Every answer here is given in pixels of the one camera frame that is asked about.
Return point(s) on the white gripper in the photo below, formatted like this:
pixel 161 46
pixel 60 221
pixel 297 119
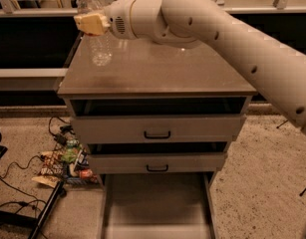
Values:
pixel 119 18

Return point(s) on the clear plastic water bottle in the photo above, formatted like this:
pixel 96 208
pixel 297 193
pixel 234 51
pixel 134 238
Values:
pixel 99 46

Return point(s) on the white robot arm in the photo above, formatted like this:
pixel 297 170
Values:
pixel 275 70

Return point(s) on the grey drawer cabinet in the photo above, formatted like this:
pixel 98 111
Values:
pixel 146 79

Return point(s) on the top grey drawer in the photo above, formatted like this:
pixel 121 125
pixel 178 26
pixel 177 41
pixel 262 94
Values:
pixel 157 129

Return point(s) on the middle grey drawer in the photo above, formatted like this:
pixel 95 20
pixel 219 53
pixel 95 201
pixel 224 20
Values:
pixel 156 163

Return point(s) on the bottom open grey drawer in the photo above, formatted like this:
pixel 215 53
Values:
pixel 157 206

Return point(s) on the pile of snack packets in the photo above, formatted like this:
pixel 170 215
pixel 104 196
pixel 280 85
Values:
pixel 67 163

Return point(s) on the black power adapter with cable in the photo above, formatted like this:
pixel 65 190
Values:
pixel 63 133

